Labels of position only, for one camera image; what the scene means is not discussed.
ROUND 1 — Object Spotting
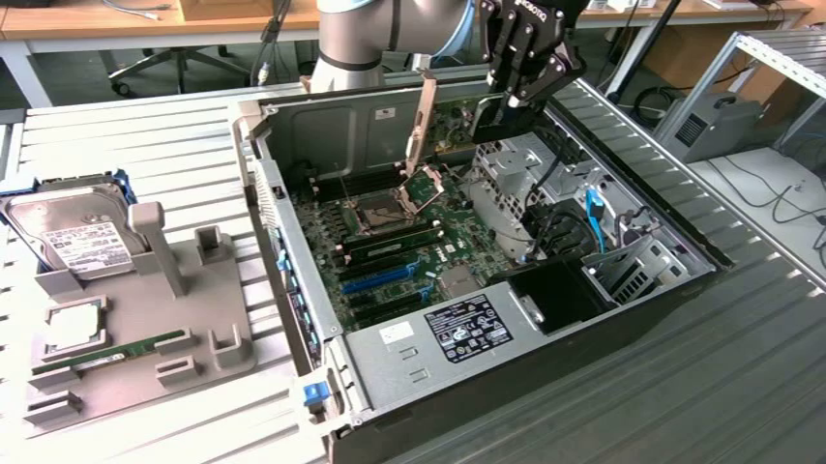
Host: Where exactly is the cardboard box on desk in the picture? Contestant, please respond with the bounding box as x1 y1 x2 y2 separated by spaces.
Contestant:
178 0 278 22

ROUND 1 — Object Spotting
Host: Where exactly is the green graphics card metal bracket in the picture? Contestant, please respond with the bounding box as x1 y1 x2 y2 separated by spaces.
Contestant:
401 67 550 179

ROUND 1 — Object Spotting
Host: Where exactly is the silver power supply with label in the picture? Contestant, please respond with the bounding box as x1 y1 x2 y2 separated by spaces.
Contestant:
339 281 552 422

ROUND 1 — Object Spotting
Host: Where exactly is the grey plastic parts rack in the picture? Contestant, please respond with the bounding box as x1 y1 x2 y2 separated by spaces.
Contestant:
22 201 259 441

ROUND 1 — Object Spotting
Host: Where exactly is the open black PC case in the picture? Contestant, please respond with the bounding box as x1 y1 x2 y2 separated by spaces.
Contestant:
226 72 737 464

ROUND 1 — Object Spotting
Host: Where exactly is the hard disk with blue carrier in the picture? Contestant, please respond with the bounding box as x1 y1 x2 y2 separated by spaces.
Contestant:
0 168 155 282

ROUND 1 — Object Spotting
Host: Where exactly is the blue disk wire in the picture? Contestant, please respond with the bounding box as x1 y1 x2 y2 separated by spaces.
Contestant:
582 187 613 256

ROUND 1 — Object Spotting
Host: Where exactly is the coiled black floor cable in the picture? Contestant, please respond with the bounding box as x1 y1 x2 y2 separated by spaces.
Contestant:
636 85 681 122

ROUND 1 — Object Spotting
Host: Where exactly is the green RAM stick white label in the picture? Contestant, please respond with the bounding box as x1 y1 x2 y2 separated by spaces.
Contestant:
30 332 187 377

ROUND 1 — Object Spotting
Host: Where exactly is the black office chair base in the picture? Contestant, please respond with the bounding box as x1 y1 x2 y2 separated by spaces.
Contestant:
106 43 257 99

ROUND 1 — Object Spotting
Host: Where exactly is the white cable with plug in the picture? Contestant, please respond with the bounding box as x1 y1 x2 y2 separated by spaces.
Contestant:
102 0 175 21

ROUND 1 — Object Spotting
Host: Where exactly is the CPU socket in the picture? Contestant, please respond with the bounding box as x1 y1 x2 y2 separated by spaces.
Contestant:
347 192 414 234

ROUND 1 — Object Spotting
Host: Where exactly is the black slanted pole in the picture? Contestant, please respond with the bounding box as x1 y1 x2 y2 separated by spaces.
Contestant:
605 0 688 105

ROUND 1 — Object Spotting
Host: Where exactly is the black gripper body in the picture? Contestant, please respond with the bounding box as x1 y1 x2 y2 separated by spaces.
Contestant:
481 0 590 47

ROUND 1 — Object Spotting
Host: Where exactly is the silver slotted disk bay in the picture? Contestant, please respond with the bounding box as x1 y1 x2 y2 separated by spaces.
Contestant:
578 235 700 306

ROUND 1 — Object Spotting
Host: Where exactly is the large brown cardboard box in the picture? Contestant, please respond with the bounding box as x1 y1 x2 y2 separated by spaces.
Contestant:
644 22 806 101

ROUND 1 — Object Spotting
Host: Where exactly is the hanging grey cable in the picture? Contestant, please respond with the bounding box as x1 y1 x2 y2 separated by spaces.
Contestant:
255 0 293 87

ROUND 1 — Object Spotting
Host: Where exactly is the black expansion slot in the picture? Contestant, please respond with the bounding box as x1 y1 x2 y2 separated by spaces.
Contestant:
335 250 414 282
347 289 425 314
353 302 429 328

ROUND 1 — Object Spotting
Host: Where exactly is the silver perforated disk bay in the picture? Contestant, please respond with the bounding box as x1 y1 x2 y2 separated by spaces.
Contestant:
465 137 565 265

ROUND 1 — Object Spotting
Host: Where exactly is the blue case latch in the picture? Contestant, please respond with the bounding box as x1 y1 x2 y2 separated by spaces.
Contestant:
299 380 330 406

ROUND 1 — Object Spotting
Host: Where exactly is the aluminium profile frame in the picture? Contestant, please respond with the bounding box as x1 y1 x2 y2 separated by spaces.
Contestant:
650 28 826 163

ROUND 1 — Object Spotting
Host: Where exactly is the black RAM slot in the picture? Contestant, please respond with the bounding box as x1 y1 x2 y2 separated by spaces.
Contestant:
307 166 406 188

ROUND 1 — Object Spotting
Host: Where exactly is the black wire bundle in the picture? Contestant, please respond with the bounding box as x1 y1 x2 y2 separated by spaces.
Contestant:
521 144 600 266

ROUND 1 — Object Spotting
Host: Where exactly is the silver CPU chip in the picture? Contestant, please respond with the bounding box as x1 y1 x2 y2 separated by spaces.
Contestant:
44 304 106 353

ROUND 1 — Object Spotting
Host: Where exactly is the wooden desk white frame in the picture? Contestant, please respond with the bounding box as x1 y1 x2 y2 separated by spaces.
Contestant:
580 0 816 96
0 0 325 110

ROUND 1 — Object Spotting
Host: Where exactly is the thin metal locking lever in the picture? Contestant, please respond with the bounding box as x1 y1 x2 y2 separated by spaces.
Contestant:
335 161 357 209

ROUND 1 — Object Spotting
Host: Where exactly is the thin black table cable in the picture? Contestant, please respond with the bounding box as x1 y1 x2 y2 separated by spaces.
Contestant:
706 155 826 226

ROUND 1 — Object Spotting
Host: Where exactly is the metal socket cover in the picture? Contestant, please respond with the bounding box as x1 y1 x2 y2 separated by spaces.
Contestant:
397 163 451 214

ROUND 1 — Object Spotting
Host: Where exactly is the grey equipment box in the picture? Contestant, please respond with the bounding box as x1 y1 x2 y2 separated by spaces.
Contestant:
670 94 786 164

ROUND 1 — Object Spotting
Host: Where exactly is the silver chipset heatsink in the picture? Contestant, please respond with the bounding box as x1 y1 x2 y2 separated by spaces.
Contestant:
435 268 485 299

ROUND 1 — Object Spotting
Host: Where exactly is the green motherboard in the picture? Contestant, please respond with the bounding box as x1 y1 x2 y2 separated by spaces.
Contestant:
287 161 500 335

